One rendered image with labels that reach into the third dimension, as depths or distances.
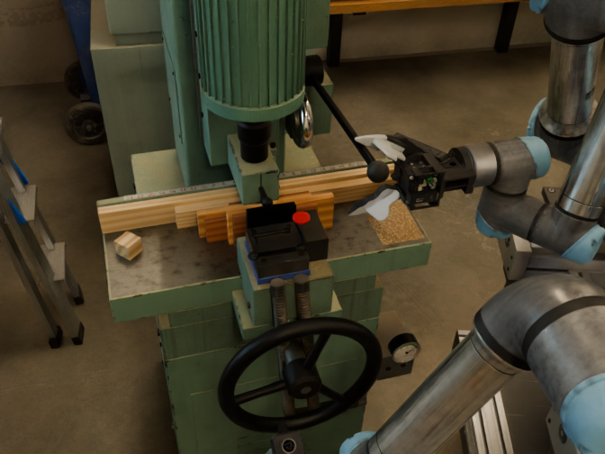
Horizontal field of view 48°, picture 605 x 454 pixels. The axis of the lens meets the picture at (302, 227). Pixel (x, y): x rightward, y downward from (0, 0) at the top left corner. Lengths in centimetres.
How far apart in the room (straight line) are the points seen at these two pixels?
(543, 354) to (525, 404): 122
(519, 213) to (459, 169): 16
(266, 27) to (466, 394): 59
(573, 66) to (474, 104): 231
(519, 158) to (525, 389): 96
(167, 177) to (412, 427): 91
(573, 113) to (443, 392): 71
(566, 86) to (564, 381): 73
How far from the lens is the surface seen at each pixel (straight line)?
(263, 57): 107
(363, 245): 128
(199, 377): 141
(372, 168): 103
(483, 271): 262
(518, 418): 196
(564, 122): 145
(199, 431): 155
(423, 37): 397
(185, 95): 138
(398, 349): 141
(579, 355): 75
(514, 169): 121
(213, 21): 106
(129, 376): 224
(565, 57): 130
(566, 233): 124
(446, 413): 92
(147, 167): 166
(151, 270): 124
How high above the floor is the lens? 176
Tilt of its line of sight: 41 degrees down
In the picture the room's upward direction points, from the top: 2 degrees clockwise
